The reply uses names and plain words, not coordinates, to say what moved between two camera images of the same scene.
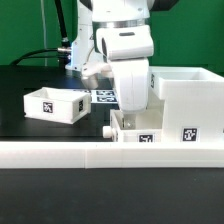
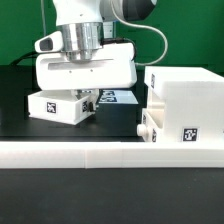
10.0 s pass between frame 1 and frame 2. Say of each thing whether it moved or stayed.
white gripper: moved
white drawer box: stayed
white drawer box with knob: moved
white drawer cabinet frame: stayed
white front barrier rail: stayed
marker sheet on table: stayed
